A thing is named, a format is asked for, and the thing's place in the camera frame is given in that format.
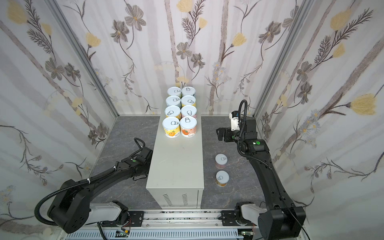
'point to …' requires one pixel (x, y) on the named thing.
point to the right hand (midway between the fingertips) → (225, 127)
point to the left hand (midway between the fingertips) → (152, 164)
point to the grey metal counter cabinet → (176, 179)
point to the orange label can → (221, 178)
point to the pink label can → (221, 160)
